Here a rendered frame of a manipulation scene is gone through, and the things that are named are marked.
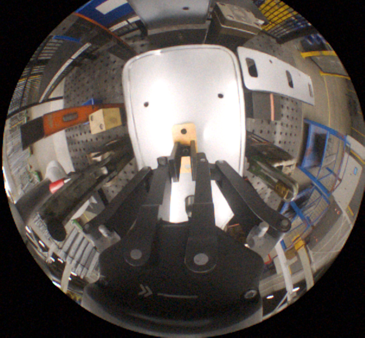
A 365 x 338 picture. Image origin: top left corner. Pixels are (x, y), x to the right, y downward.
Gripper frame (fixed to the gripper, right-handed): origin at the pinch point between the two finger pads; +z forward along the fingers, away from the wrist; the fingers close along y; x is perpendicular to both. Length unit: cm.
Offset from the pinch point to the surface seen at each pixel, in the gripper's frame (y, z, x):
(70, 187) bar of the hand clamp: -14.1, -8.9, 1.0
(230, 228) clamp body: 14.2, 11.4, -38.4
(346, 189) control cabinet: 764, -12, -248
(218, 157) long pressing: 5.9, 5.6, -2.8
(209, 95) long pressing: 4.9, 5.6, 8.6
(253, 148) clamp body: 16.1, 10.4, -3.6
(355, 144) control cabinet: 775, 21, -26
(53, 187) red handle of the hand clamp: -24.5, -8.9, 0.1
